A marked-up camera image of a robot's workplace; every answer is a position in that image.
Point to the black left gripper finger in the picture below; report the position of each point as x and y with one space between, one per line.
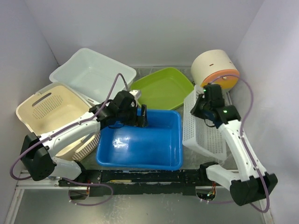
144 112
142 121

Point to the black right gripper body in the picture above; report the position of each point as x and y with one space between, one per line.
201 108

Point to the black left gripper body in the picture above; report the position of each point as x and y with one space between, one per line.
128 117

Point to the blue plastic tub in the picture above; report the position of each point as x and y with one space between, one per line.
157 146

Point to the white perforated plastic basket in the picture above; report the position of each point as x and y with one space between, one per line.
198 134

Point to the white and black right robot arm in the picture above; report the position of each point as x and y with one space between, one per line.
252 182

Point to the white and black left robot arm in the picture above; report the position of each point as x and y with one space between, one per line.
38 153

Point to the green plastic tray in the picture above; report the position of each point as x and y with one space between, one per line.
164 89

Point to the cream cylinder with orange lid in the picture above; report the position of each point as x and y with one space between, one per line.
214 65

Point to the large white plastic tub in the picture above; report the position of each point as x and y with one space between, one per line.
91 74

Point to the cream perforated laundry basket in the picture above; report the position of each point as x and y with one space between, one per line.
53 107

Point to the yellow pencil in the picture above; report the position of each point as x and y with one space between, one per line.
121 181

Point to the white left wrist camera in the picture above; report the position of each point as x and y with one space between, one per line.
136 93

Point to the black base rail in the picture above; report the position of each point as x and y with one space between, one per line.
186 182

